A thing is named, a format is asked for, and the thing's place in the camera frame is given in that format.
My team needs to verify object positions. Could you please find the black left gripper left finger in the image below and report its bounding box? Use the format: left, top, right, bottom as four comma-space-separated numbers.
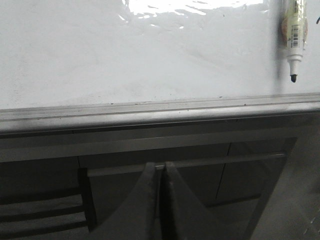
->
88, 162, 158, 240

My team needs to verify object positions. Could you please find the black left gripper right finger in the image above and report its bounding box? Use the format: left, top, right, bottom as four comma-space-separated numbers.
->
159, 162, 227, 240

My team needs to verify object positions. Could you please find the red round magnet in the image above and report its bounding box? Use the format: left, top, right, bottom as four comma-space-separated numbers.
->
281, 16, 308, 50

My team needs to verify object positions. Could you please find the white black whiteboard marker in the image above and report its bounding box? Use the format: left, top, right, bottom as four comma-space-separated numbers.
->
285, 0, 307, 83

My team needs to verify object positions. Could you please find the grey whiteboard frame ledge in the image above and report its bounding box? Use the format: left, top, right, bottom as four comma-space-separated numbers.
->
0, 92, 320, 135

